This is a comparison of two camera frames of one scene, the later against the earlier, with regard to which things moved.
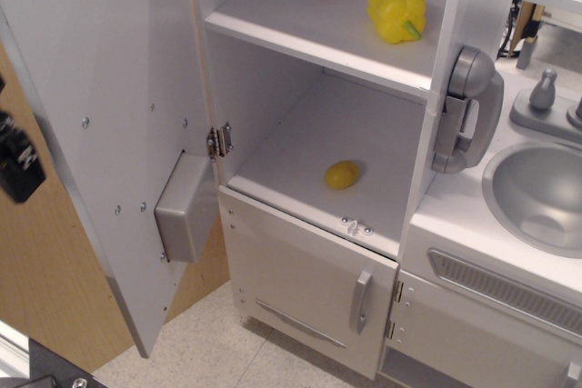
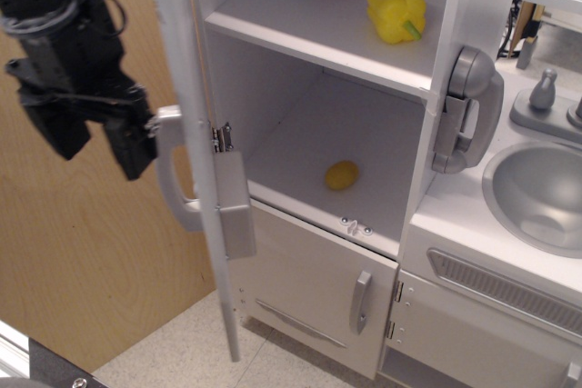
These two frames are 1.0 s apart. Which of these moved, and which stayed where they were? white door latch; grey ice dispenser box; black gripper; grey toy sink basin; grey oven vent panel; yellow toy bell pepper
Moved: black gripper; grey ice dispenser box
Stayed: yellow toy bell pepper; grey oven vent panel; white door latch; grey toy sink basin
